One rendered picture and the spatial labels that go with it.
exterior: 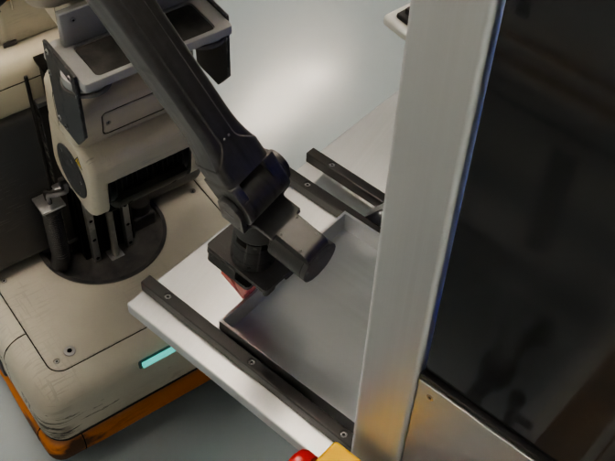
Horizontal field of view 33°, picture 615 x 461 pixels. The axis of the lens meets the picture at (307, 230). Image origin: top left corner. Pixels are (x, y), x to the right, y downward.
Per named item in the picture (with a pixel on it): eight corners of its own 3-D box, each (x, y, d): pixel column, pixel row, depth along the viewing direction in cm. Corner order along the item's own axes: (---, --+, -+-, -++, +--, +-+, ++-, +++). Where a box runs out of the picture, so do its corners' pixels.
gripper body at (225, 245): (264, 300, 128) (270, 267, 122) (204, 252, 131) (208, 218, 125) (297, 270, 131) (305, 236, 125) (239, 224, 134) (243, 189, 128)
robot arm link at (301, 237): (266, 143, 117) (215, 195, 114) (343, 200, 113) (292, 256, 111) (275, 190, 128) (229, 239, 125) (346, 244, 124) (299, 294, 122)
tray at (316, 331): (542, 357, 136) (547, 341, 133) (426, 492, 123) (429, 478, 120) (343, 226, 150) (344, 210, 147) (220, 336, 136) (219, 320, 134)
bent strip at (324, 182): (394, 223, 150) (399, 196, 146) (382, 234, 149) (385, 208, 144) (323, 175, 156) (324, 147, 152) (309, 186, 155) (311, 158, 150)
